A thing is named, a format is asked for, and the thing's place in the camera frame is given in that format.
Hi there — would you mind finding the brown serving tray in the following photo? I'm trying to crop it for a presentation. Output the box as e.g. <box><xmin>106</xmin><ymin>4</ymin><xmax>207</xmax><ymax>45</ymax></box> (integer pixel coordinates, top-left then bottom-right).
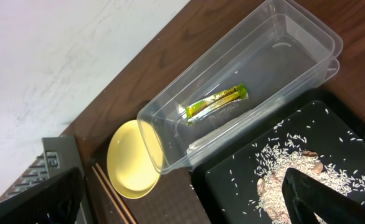
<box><xmin>83</xmin><ymin>151</ymin><xmax>211</xmax><ymax>224</ymax></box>

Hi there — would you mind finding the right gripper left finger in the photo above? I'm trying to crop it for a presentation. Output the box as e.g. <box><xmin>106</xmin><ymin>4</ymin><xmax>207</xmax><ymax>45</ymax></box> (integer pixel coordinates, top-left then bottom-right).
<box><xmin>0</xmin><ymin>167</ymin><xmax>85</xmax><ymax>224</ymax></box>

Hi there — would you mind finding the rice food waste pile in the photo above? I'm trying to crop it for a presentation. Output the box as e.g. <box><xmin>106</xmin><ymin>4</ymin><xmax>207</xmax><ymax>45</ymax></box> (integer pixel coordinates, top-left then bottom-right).
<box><xmin>229</xmin><ymin>108</ymin><xmax>365</xmax><ymax>224</ymax></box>

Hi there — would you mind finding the bamboo chopstick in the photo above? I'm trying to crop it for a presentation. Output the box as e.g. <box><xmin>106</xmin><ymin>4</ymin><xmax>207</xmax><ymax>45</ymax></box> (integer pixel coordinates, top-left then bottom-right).
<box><xmin>95</xmin><ymin>162</ymin><xmax>138</xmax><ymax>224</ymax></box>
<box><xmin>91</xmin><ymin>166</ymin><xmax>131</xmax><ymax>224</ymax></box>

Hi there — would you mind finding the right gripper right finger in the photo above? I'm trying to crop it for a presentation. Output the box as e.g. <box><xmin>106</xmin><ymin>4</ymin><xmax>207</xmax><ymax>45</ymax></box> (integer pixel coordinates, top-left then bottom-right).
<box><xmin>282</xmin><ymin>168</ymin><xmax>365</xmax><ymax>224</ymax></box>

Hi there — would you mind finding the grey dishwasher rack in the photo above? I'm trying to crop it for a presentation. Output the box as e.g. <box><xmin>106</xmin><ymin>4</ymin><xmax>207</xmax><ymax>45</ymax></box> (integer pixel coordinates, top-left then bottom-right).
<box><xmin>11</xmin><ymin>135</ymin><xmax>94</xmax><ymax>223</ymax></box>

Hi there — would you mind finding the yellow green wrapper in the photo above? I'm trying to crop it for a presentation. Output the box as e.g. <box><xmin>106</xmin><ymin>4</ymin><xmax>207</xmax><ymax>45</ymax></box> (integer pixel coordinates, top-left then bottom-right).
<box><xmin>185</xmin><ymin>84</ymin><xmax>249</xmax><ymax>125</ymax></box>

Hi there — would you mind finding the clear plastic bin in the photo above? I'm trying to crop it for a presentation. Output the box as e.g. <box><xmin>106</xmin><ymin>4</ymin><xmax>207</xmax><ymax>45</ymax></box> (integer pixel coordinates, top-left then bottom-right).
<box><xmin>137</xmin><ymin>0</ymin><xmax>343</xmax><ymax>174</ymax></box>

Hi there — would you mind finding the yellow plate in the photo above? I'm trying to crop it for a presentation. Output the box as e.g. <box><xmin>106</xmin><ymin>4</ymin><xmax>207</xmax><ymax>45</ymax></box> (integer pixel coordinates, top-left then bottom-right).
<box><xmin>107</xmin><ymin>120</ymin><xmax>163</xmax><ymax>199</ymax></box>

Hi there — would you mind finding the black waste tray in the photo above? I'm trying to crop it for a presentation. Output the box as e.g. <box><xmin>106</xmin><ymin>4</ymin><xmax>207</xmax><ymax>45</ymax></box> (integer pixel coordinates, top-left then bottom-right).
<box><xmin>191</xmin><ymin>90</ymin><xmax>365</xmax><ymax>223</ymax></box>

